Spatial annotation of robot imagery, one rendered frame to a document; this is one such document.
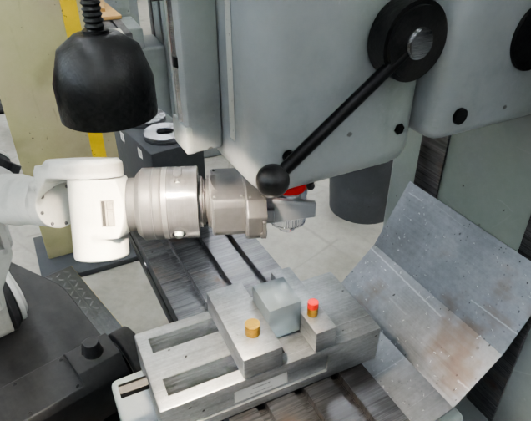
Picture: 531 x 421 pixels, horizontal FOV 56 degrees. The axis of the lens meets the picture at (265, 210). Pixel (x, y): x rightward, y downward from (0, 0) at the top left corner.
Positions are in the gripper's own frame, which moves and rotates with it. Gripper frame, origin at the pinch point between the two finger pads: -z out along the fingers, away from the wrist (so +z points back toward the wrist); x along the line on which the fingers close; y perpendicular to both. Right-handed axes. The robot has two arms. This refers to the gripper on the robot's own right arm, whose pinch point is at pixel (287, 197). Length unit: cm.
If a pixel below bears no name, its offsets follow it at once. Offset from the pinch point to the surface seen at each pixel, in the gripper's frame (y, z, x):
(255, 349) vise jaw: 20.6, 4.5, -5.8
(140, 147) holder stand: 14, 24, 44
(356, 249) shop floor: 124, -60, 144
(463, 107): -13.9, -16.8, -6.2
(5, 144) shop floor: 126, 159, 288
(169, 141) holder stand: 12.3, 18.2, 43.4
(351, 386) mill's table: 31.4, -10.4, -4.9
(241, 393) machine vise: 27.7, 6.6, -7.5
